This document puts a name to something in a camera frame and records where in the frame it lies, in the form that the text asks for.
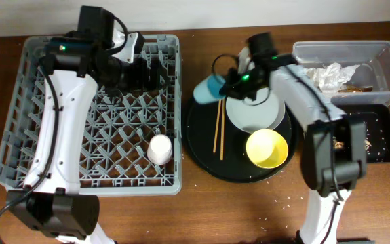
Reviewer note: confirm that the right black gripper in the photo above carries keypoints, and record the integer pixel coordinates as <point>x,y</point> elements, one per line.
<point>231,87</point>

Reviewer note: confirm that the clear plastic waste bin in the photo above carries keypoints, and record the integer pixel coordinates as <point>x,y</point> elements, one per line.
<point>371,57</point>

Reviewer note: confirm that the black rectangular waste tray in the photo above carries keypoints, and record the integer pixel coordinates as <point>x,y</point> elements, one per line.
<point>381,135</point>

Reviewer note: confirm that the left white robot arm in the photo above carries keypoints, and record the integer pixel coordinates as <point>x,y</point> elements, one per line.
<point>66,143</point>

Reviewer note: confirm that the left wooden chopstick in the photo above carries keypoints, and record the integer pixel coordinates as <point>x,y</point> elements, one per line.
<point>217,125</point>

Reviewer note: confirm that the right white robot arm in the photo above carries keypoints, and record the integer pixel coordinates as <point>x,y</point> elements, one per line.
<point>329,187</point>

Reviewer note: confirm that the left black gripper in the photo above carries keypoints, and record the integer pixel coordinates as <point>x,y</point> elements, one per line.
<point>140,81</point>

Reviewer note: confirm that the wooden chopstick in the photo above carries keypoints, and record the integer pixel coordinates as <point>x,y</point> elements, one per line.
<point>217,125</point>
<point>222,132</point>

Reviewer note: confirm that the light blue plastic cup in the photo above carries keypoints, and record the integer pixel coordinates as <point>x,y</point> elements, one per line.
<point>208,91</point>

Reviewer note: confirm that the white paper napkin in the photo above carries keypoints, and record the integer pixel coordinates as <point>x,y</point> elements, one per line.
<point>332,78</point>

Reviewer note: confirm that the pink plastic cup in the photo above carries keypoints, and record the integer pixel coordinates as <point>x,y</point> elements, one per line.
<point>159,150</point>

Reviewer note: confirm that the grey plastic dishwasher rack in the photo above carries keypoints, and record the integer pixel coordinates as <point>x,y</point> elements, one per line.
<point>113,157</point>

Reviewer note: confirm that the yellow bowl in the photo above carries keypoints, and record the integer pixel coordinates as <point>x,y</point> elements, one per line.
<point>267,149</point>

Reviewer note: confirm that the right wooden chopstick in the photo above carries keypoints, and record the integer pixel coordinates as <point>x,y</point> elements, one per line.
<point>222,132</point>

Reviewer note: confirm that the white ceramic plate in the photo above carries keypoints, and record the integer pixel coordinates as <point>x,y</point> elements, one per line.
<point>265,112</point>

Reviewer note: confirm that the round black serving tray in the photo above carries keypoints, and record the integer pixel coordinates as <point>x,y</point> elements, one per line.
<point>198,134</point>

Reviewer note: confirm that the golden brown food scraps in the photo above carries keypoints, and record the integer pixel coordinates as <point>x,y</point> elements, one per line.
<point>341,145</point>

